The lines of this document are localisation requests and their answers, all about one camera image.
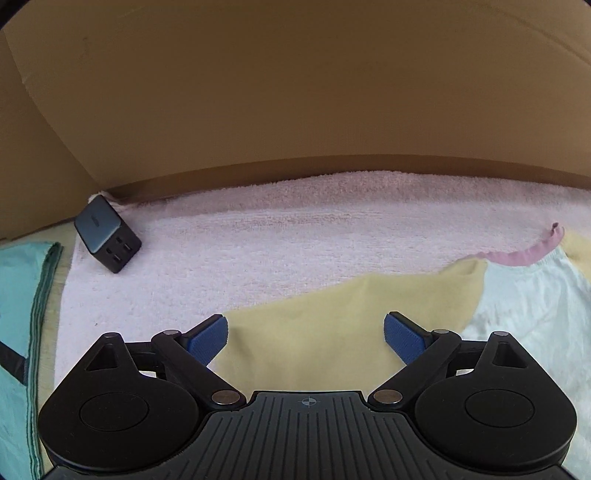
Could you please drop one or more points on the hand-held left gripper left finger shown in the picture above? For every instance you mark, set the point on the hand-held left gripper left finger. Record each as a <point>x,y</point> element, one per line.
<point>210,339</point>

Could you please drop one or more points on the pink towel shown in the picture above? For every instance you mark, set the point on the pink towel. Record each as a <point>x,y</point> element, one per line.
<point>277,230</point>

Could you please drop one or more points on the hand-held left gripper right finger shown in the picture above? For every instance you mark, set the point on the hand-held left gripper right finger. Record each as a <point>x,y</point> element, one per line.
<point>401,339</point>

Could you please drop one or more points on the black charger block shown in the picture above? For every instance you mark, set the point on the black charger block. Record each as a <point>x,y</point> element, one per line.
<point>104,235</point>

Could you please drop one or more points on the pale green yellow shirt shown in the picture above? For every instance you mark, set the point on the pale green yellow shirt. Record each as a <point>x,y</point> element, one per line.
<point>323,318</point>

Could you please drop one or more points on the taped cardboard panel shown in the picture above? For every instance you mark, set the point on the taped cardboard panel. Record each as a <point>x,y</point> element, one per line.
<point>37,161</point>

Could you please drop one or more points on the teal cloth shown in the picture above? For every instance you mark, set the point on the teal cloth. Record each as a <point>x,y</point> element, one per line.
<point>18,286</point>

